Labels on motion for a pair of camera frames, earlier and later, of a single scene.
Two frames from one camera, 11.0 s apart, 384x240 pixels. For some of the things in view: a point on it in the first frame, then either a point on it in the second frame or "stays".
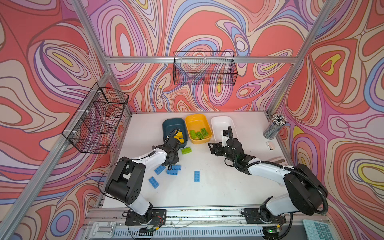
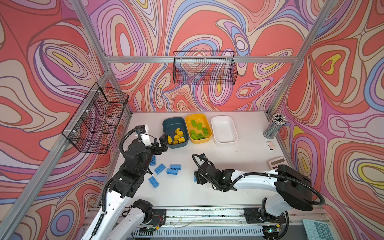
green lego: [204, 132] stays
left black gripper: [176, 158] to [162, 144]
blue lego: [176, 167] stays
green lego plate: [193, 134] stays
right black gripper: [218, 146] to [200, 179]
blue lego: [173, 172] stays
